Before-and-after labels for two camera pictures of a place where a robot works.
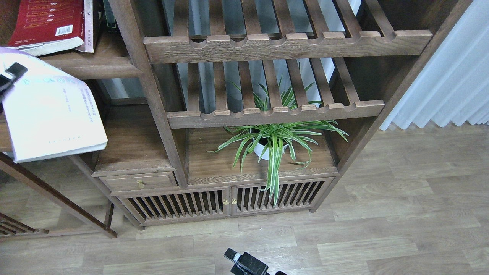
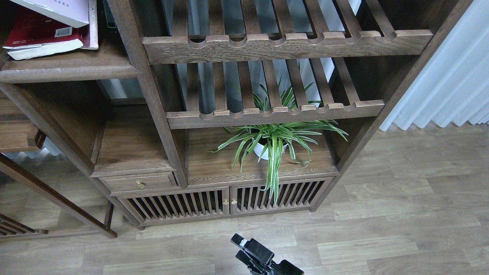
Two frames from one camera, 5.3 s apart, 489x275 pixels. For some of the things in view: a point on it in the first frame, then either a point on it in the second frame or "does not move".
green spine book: x=109 y=14 does not move
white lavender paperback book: x=49 y=113 to x=74 y=13
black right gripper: x=248 y=264 to x=259 y=258
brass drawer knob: x=141 y=184 does not move
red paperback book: x=43 y=27 does not move
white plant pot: x=258 y=148 does not move
